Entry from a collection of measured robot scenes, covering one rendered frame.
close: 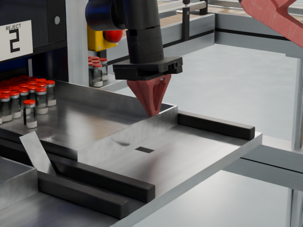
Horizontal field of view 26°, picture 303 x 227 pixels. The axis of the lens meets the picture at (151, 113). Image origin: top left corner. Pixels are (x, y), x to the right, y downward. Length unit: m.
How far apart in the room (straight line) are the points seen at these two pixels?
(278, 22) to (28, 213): 0.54
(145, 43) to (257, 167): 1.06
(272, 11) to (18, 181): 0.56
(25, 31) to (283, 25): 0.85
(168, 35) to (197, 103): 2.47
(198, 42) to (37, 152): 1.01
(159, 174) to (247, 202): 1.96
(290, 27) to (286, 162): 1.62
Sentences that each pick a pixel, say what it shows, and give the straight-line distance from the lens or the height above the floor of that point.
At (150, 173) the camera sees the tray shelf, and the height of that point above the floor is 0.88.
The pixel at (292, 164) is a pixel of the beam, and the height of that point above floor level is 0.51.
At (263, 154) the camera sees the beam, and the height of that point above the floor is 0.52.
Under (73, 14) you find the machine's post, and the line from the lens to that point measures 1.29.
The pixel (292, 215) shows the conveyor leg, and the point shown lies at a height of 0.34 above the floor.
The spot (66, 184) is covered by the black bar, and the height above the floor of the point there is 0.90.
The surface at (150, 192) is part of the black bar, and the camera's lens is 0.86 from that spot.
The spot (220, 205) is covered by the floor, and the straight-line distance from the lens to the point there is 2.85.
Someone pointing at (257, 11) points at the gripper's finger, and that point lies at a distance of 0.38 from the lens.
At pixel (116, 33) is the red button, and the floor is 1.00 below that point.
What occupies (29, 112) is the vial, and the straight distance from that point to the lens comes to 1.13.
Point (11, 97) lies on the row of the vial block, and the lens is 1.19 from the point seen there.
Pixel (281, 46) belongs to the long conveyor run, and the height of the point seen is 0.86.
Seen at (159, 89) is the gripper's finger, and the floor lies 0.95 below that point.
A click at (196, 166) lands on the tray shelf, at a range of 0.98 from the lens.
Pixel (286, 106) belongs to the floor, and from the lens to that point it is 4.21.
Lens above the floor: 1.26
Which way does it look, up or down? 18 degrees down
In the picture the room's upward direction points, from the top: straight up
